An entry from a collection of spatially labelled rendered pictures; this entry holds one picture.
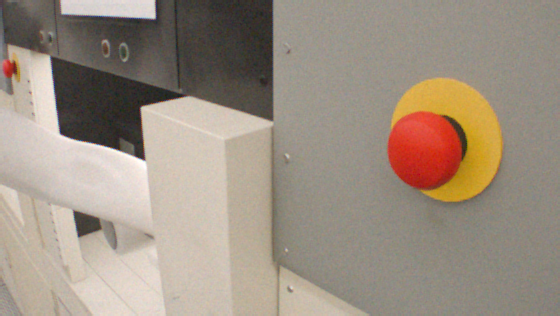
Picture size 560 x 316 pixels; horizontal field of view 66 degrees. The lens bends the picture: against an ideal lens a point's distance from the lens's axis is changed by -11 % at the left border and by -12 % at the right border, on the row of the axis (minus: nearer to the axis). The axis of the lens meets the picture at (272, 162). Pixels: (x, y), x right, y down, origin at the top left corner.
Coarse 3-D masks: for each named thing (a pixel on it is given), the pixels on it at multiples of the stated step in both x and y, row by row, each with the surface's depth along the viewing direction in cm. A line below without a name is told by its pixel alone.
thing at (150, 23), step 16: (16, 0) 82; (160, 0) 44; (64, 16) 63; (80, 16) 59; (96, 16) 55; (112, 16) 52; (160, 16) 44; (16, 64) 92; (16, 80) 95; (32, 112) 88
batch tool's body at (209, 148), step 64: (192, 0) 40; (256, 0) 34; (64, 64) 106; (128, 64) 51; (192, 64) 42; (256, 64) 36; (64, 128) 111; (128, 128) 111; (192, 128) 35; (256, 128) 35; (192, 192) 38; (256, 192) 37; (64, 256) 99; (128, 256) 114; (192, 256) 41; (256, 256) 39
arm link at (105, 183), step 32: (0, 128) 50; (32, 128) 54; (0, 160) 50; (32, 160) 52; (64, 160) 54; (96, 160) 54; (128, 160) 55; (32, 192) 54; (64, 192) 53; (96, 192) 53; (128, 192) 53; (128, 224) 54
